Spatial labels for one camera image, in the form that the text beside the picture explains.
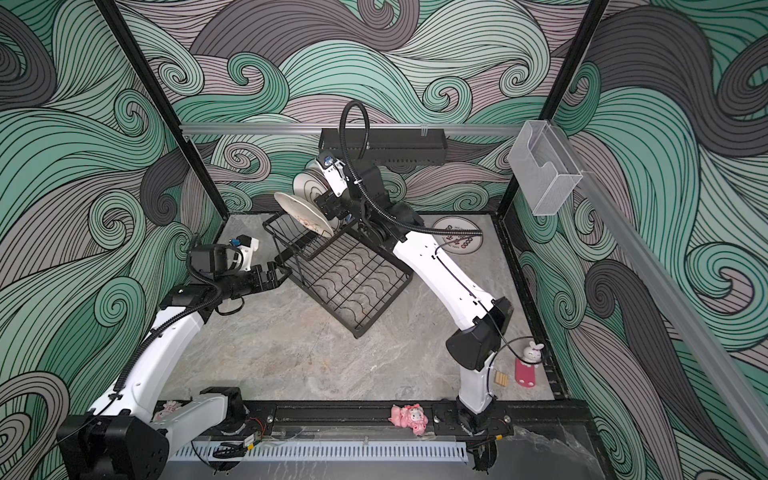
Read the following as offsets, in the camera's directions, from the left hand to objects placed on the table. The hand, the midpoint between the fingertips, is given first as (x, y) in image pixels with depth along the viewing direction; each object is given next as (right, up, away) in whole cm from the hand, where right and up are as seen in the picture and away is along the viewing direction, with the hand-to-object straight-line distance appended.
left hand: (280, 271), depth 78 cm
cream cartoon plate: (+4, +16, +10) cm, 20 cm away
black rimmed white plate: (+7, +24, +4) cm, 25 cm away
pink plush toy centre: (+34, -35, -7) cm, 49 cm away
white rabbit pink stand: (+67, -29, +2) cm, 72 cm away
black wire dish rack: (+17, -4, +21) cm, 27 cm away
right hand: (+17, +23, -9) cm, 29 cm away
